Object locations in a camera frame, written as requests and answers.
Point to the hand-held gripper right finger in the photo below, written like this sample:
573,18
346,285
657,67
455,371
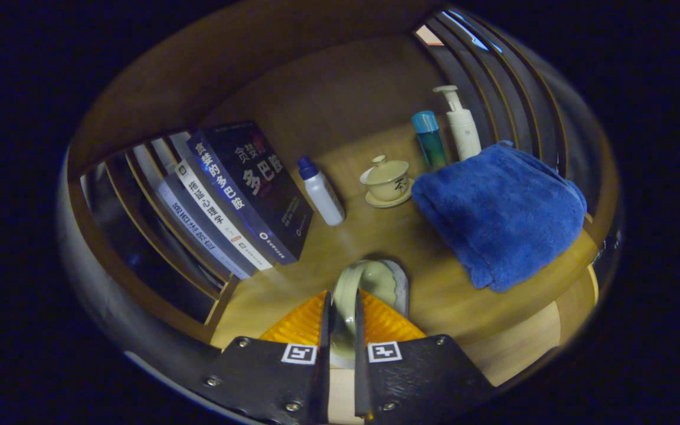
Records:
411,383

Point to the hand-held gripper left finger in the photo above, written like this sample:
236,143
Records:
293,383

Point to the wooden countertop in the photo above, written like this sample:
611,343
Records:
375,236

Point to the wooden cabinet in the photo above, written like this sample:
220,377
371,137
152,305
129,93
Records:
328,77

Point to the light blue book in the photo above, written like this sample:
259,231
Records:
198,233

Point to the white book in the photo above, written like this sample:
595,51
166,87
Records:
219,215

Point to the white bottle with blue cap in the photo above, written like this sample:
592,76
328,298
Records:
325,198

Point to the blue folded towel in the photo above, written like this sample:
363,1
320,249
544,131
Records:
499,212

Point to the beige lidded teacup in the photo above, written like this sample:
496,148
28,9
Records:
387,183

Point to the dark blue book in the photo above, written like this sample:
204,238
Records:
263,177

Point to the teal bottle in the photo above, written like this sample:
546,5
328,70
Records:
431,144

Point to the white pump bottle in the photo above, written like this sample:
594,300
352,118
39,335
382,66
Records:
464,130

